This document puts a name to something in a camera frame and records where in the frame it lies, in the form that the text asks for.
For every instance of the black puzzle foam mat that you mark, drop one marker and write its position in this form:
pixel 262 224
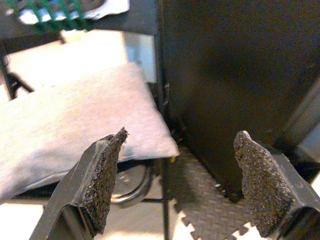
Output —
pixel 200 200

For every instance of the dark round metal plate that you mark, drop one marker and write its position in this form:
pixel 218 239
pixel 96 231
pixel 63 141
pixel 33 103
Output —
pixel 130 180

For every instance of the black cabinet panel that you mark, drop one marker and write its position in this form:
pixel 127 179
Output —
pixel 225 75

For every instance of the green mesh basket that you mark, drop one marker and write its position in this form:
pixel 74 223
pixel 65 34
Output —
pixel 62 22

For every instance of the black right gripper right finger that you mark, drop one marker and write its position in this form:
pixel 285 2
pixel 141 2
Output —
pixel 267 187

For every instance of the white pillow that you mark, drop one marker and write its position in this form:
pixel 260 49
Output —
pixel 75 112

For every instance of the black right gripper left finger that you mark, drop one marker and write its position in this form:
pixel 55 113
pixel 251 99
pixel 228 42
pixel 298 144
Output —
pixel 95 180

